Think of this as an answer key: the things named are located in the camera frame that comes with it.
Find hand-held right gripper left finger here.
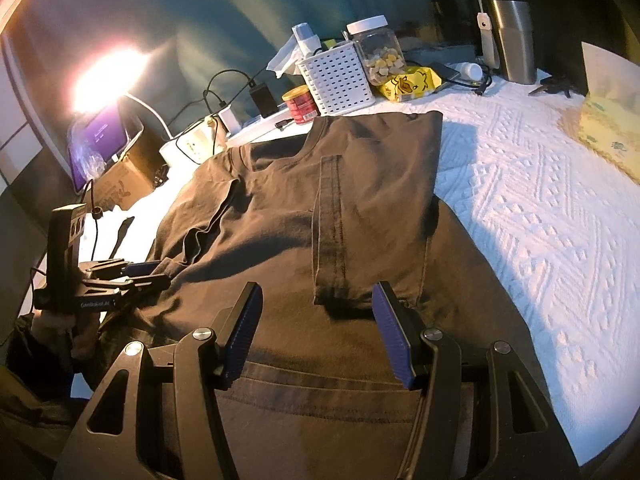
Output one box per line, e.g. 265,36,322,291
52,281,264,480

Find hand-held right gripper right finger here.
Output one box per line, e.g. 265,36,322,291
372,281,583,480

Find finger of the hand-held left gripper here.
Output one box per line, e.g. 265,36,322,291
86,258,161,278
82,274,172,297

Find dark grey t-shirt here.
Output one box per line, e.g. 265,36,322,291
97,110,551,480

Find person's left hand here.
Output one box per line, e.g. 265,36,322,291
31,311,76,346

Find cardboard box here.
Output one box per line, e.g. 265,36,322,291
92,127,168,211

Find tablet computer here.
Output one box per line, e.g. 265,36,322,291
67,102,146,193

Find white cartoon dog mug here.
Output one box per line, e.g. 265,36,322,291
175,112,226,163

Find white charger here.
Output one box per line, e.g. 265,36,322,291
218,105,243,133

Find white textured blanket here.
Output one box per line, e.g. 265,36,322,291
30,77,640,466

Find black charger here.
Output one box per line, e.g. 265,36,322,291
248,82,278,117

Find red jar yellow lid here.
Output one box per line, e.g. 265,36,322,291
281,86,320,125

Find yellow duck snack packet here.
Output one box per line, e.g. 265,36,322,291
376,66,443,103

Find white tissue paper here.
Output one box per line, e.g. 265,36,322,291
266,35,306,78

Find white perforated basket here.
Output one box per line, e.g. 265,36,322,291
297,40,377,117

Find dark phone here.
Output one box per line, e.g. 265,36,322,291
429,61,463,83

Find small white pill bottle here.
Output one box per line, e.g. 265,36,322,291
451,61,484,81

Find clear jar with white lid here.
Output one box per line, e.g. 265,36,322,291
346,16,405,87

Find white plastic bottle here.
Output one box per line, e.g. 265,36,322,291
291,22,323,56

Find yellow tissue pack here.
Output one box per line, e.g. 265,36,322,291
562,41,640,186

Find steel tumbler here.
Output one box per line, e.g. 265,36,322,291
477,0,538,85

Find dark rectangular object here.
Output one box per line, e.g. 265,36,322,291
431,0,471,43

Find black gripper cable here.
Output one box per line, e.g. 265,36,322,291
85,180,103,261

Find black charging cable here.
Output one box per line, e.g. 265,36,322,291
167,100,226,156
202,70,258,111

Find white lanyard strap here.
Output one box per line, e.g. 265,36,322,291
476,0,501,70

